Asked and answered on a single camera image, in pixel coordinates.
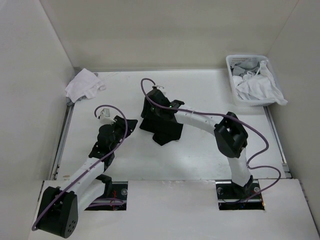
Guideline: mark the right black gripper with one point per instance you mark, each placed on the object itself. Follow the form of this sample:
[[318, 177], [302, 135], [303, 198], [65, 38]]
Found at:
[[147, 112]]

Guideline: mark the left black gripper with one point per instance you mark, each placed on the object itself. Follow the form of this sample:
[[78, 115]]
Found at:
[[119, 122]]

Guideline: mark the black tank top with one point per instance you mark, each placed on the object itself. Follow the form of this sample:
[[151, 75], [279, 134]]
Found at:
[[164, 131]]

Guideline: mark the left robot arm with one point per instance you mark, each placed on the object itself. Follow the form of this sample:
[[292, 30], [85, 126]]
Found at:
[[60, 206]]

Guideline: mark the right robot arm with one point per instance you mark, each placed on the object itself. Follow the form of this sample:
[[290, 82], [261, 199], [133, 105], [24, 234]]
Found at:
[[230, 137]]

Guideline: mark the folded white tank top stack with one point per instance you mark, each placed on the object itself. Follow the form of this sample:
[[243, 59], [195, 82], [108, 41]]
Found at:
[[85, 84]]

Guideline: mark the grey tank top in basket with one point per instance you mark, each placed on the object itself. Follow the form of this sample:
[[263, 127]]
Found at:
[[251, 66]]

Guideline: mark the white tank top in basket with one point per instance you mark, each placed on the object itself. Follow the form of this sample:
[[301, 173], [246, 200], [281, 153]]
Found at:
[[259, 87]]

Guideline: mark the white plastic laundry basket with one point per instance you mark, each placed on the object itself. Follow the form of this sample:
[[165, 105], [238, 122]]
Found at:
[[231, 60]]

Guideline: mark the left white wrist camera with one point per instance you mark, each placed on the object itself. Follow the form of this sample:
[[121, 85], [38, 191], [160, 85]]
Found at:
[[105, 115]]

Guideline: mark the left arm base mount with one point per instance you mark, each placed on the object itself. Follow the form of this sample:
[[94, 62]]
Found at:
[[114, 197]]

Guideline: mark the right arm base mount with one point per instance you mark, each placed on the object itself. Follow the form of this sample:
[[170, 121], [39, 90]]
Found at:
[[232, 198]]

